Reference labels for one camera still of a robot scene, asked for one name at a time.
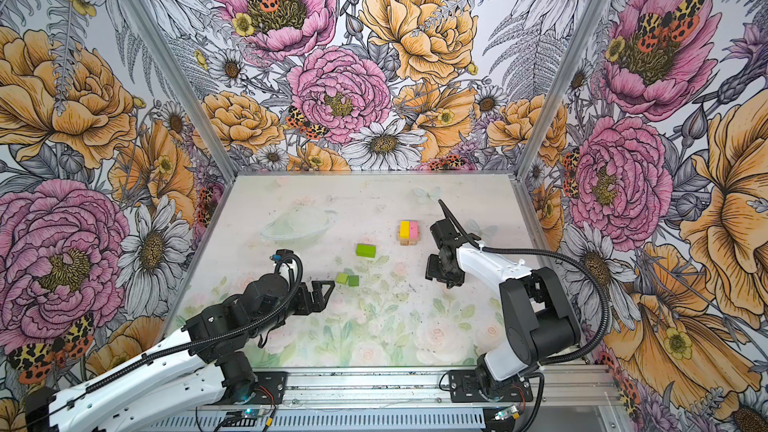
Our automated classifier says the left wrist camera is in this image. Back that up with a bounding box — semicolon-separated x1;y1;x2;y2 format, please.
270;249;295;264

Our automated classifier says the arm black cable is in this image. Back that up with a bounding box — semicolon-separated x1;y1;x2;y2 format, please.
26;251;304;427
437;198;611;432

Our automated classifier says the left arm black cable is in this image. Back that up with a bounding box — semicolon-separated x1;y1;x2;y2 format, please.
26;251;304;427

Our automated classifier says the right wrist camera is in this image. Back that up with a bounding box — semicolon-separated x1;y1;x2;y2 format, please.
430;218;466;248

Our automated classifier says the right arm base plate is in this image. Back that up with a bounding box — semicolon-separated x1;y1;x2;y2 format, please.
444;368;534;404

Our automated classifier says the small right circuit board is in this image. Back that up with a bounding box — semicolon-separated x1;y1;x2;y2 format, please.
493;405;521;421

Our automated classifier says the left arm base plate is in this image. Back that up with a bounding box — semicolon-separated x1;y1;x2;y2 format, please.
218;371;288;406

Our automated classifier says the left aluminium corner post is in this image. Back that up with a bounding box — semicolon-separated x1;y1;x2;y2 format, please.
118;0;237;185

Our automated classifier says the right aluminium corner post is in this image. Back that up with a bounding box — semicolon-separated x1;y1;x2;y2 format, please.
514;0;611;182

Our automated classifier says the yellow block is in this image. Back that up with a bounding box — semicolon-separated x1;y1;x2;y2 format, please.
398;220;411;241

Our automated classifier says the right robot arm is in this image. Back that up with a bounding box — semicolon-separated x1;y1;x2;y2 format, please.
425;218;581;399

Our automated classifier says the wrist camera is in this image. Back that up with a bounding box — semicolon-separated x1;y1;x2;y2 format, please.
270;249;295;264
430;218;466;248

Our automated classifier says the green circuit board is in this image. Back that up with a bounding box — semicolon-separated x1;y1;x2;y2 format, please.
226;407;277;427

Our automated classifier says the aluminium corner post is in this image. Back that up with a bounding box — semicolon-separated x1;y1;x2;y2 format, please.
514;0;611;182
118;0;237;185

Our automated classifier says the aluminium front rail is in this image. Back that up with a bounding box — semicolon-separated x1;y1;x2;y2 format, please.
254;363;619;409

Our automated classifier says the large green block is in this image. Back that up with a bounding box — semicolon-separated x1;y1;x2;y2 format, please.
355;243;377;259

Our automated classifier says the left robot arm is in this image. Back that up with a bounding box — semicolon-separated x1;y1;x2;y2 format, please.
22;273;335;431

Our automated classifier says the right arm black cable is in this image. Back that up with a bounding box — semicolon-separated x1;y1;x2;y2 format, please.
437;198;611;432

